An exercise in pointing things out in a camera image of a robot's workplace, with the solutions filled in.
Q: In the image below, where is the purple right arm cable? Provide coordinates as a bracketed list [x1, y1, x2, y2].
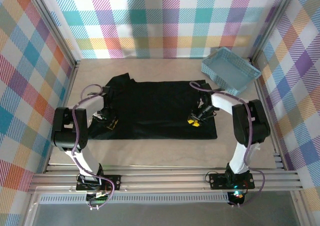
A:
[189, 80, 266, 208]

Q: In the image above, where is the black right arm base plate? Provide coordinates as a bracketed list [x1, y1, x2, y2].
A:
[208, 171, 255, 190]

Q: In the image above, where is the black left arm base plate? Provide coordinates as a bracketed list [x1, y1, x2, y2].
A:
[75, 174, 122, 192]

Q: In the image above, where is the aluminium frame post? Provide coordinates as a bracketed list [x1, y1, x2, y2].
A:
[248, 0, 300, 62]
[23, 0, 81, 71]

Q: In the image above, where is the grey slotted cable duct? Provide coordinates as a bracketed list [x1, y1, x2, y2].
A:
[38, 194, 230, 205]

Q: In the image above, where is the black t-shirt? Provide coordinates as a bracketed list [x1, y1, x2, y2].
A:
[87, 72, 218, 141]

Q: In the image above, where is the aluminium mounting rail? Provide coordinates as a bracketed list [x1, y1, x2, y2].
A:
[27, 169, 305, 194]

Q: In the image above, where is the light blue plastic basket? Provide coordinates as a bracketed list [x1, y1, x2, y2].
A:
[201, 46, 262, 97]

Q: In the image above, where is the grey metal sheet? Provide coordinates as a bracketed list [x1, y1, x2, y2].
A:
[23, 185, 313, 226]

